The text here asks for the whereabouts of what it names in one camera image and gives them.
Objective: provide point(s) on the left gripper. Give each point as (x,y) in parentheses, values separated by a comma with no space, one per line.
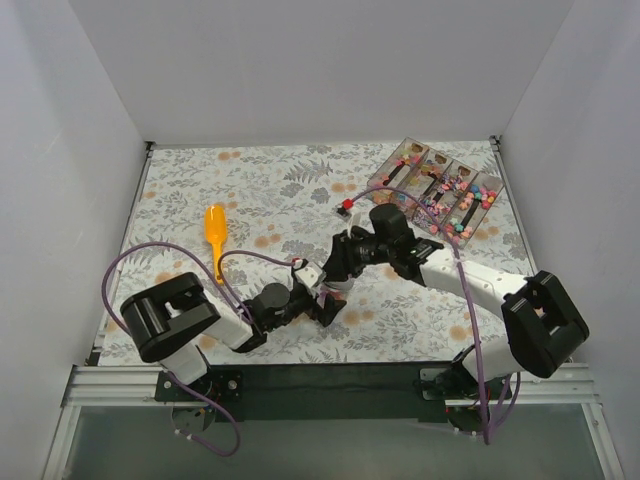
(317,302)

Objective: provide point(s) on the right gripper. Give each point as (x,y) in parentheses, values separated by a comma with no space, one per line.
(345,253)

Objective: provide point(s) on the silver round jar lid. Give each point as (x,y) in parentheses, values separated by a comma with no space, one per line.
(340,286)

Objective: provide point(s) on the clear compartment candy box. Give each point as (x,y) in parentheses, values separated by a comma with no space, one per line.
(433,188)

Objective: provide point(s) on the yellow plastic scoop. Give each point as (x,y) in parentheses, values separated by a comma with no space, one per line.
(215,231)

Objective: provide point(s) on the clear plastic jar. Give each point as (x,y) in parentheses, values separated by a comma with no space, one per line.
(336,293)

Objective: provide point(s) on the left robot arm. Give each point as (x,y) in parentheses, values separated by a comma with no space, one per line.
(164,320)

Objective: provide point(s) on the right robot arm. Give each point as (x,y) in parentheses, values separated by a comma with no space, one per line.
(543,325)

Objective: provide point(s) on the floral patterned table mat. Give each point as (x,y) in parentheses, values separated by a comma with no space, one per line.
(279,203)

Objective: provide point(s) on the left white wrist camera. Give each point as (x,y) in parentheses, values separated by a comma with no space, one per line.
(307,273)

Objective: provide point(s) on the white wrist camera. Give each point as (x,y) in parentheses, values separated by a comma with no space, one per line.
(307,273)
(349,213)

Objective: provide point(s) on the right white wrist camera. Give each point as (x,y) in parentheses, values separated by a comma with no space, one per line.
(349,213)

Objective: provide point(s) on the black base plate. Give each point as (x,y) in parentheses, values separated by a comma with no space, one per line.
(335,392)

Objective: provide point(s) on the aluminium frame rail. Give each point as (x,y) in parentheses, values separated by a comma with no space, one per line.
(325,421)

